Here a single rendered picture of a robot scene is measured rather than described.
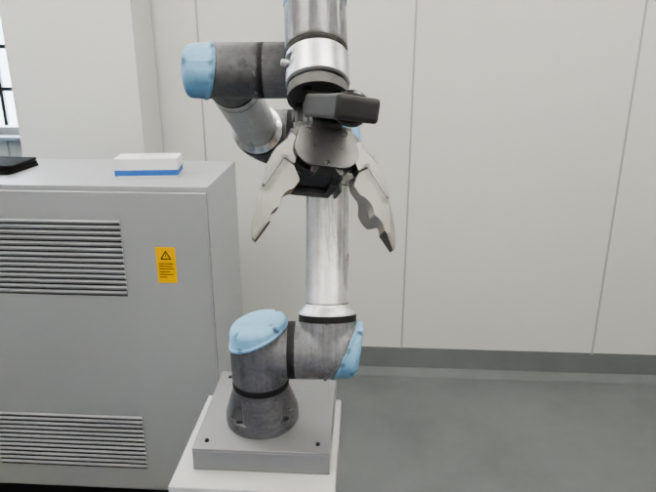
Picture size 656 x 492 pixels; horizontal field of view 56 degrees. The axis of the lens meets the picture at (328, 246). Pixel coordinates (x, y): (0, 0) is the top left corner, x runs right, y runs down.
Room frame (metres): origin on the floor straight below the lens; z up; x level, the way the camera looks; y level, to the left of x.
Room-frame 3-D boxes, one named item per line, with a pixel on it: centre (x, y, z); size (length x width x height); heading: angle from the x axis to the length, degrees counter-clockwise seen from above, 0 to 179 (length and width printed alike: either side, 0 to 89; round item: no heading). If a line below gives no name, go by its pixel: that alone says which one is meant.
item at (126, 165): (2.40, 0.71, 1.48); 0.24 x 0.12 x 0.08; 94
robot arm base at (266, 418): (1.11, 0.14, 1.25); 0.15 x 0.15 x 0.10
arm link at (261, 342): (1.10, 0.13, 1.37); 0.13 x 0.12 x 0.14; 89
